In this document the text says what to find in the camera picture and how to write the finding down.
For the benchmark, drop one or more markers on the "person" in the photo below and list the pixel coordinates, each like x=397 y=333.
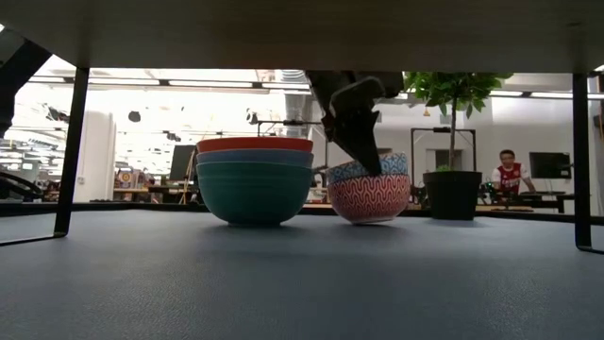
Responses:
x=512 y=177

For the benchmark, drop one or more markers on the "red wave-patterned small bowl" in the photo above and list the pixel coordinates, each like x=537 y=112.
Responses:
x=368 y=198

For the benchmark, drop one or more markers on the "green plant in black pot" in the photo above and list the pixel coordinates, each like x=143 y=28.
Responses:
x=452 y=193

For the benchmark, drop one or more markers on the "black metal frame stand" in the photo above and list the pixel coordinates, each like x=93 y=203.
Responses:
x=420 y=129

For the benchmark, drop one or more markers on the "blue large bowl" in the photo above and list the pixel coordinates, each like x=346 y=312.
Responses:
x=255 y=158

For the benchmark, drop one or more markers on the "black table border frame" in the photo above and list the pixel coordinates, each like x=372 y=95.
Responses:
x=141 y=206

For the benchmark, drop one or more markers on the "red large bowl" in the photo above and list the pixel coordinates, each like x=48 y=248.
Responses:
x=255 y=144

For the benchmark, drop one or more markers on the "black wall screen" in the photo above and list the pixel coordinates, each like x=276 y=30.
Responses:
x=549 y=165

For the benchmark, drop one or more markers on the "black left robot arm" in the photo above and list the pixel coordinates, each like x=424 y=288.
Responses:
x=19 y=85

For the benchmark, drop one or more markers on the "black round hanging object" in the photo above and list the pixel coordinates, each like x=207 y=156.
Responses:
x=134 y=116

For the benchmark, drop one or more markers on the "light blue star-patterned small bowl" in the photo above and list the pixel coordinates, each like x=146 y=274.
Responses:
x=395 y=164

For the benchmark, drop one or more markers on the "teal large bowl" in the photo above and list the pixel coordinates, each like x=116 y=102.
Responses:
x=255 y=196

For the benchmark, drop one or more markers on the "box with target print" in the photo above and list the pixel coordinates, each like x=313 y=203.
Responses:
x=125 y=179

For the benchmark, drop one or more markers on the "wooden tray board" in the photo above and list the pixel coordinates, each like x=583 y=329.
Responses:
x=302 y=33

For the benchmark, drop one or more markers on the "black computer monitor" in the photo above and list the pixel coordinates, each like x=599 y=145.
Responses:
x=186 y=163

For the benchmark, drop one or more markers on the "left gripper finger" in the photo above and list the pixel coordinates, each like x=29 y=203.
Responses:
x=365 y=151

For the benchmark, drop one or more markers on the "black low bench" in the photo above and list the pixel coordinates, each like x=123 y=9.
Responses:
x=547 y=196

